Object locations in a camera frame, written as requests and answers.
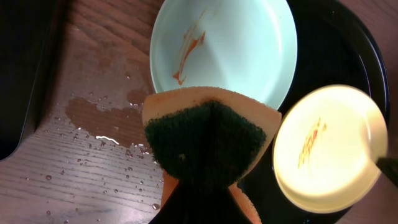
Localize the orange green scrubbing sponge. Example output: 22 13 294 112
142 87 282 223

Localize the mint plate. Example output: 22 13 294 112
150 0 297 109

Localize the rectangular black tray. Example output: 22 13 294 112
1 0 68 159

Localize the round black tray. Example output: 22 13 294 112
238 0 390 224

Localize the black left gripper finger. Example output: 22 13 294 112
376 157 398 187

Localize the yellow plate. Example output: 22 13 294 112
272 85 388 213

